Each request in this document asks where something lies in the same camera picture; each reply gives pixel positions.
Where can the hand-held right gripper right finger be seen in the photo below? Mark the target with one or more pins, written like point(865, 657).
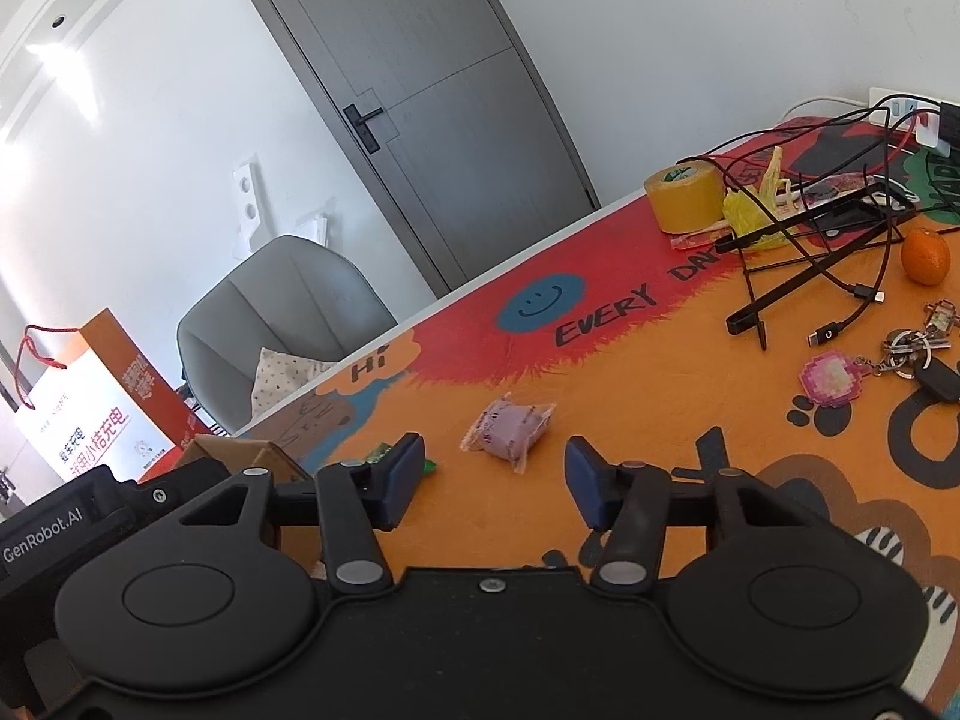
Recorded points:
point(589, 484)

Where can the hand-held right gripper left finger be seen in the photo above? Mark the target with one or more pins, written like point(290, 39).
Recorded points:
point(401, 480)

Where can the green snack packet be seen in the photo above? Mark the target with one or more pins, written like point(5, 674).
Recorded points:
point(379, 454)

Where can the purple snack packet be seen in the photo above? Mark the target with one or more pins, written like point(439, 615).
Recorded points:
point(510, 435)

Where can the brown cardboard box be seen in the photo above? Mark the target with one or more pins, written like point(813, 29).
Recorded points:
point(255, 454)

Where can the colourful printed table mat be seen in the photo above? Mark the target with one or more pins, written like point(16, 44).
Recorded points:
point(637, 390)

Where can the orange and white paper bag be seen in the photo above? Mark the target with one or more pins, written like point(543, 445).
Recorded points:
point(97, 397)

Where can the patterned white cushion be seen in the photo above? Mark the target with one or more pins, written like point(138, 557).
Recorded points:
point(289, 379)

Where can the grey chair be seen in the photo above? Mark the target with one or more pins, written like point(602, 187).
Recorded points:
point(300, 292)

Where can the black folding stand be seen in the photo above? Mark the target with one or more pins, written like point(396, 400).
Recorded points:
point(739, 324)

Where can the small red wrapper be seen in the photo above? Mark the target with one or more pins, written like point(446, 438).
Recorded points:
point(694, 238)

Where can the yellow tape roll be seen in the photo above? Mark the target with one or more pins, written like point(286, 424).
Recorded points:
point(686, 199)

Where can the yellow plastic bag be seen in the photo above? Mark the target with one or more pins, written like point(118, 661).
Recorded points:
point(746, 214)

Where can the metal key bunch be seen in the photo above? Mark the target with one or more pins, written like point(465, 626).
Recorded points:
point(911, 349)

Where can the grey door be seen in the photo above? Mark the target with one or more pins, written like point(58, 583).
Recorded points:
point(450, 105)

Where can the orange tangerine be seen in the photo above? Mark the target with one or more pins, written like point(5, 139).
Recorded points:
point(926, 256)

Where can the white power strip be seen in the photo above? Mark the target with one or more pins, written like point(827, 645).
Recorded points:
point(885, 101)

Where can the black charger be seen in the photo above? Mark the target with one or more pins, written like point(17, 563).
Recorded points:
point(949, 127)

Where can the white wall plate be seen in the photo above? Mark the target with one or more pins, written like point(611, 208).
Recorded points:
point(313, 230)

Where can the white wall socket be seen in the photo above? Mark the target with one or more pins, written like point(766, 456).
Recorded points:
point(246, 199)

